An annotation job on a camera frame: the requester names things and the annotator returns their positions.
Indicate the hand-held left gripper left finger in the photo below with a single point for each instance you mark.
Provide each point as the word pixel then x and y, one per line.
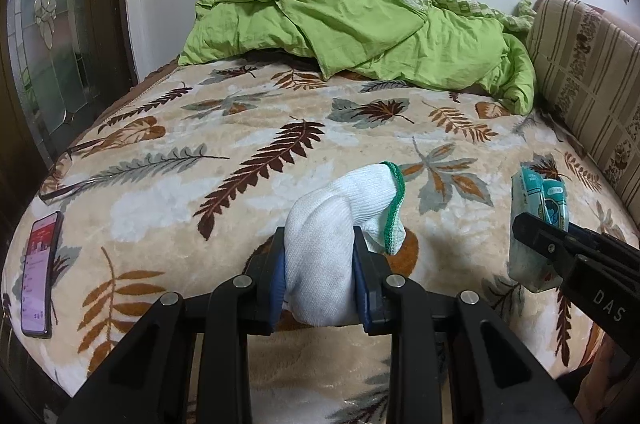
pixel 275 299

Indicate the wooden door with glass panel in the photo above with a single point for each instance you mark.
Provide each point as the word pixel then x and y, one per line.
pixel 50 28

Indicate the teal tissue packet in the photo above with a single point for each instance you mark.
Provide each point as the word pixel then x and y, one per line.
pixel 530 204

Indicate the green quilt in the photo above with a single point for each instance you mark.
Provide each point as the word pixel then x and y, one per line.
pixel 325 18

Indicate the smartphone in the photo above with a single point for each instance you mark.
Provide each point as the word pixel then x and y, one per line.
pixel 40 274

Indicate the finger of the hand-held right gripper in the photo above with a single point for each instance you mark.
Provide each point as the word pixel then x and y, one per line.
pixel 600 240
pixel 542 239

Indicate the leaf print blanket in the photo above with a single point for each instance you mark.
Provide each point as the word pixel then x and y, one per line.
pixel 200 128

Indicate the striped beige pillow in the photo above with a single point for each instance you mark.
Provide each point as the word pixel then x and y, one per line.
pixel 590 78

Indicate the white glove with green cuff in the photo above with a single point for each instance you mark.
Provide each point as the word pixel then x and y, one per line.
pixel 325 254

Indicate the person's right forearm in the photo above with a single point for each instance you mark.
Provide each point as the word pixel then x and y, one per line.
pixel 605 369

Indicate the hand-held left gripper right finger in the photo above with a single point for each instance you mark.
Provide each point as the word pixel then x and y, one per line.
pixel 367 304

